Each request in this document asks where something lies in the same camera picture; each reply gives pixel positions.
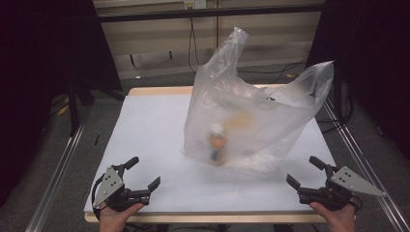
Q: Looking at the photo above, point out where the black curtain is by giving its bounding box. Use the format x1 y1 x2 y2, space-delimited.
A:
0 0 123 208
305 0 410 160

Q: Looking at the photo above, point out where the black cable beside rail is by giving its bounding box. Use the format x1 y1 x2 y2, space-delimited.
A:
316 82 355 133

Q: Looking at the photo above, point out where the black stand post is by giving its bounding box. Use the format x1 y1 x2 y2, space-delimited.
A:
67 80 81 137

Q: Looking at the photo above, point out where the white table sheet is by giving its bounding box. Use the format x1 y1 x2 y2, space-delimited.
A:
84 93 337 214

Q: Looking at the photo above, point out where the wooden table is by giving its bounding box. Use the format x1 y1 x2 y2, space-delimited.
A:
84 84 327 224

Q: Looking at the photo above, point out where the yellow floor tape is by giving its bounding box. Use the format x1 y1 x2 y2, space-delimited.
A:
56 103 70 117

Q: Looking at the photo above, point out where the translucent plastic bag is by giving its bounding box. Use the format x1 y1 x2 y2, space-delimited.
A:
183 26 336 174

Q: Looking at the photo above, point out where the white-capped bottle with orange label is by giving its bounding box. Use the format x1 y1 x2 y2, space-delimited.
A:
207 123 228 167

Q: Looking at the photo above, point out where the person's left hand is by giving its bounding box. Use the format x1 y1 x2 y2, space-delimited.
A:
98 202 145 232

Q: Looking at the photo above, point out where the person's right hand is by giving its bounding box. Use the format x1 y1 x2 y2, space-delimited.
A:
308 200 358 232

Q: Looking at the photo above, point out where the black horizontal bar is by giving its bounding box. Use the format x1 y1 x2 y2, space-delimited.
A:
96 3 325 23

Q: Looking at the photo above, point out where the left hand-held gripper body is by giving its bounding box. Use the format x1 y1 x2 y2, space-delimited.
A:
92 164 153 213

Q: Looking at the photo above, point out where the yellow object inside bag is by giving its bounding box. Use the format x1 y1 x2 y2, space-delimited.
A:
225 114 254 131

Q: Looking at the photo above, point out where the metal floor rail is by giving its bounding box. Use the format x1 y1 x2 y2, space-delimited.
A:
323 97 410 232
24 117 87 232

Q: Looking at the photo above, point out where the white wall outlet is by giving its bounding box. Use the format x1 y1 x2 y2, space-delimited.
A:
183 0 207 11

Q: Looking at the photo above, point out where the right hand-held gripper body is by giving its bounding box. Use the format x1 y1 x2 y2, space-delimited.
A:
297 163 387 212

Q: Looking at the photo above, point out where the black floor cable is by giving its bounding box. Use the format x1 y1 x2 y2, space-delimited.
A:
236 57 308 84

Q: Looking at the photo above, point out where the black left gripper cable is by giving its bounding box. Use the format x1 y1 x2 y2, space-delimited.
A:
91 173 106 220

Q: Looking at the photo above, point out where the black hanging wall cable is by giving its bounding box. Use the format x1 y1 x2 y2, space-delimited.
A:
187 16 201 74

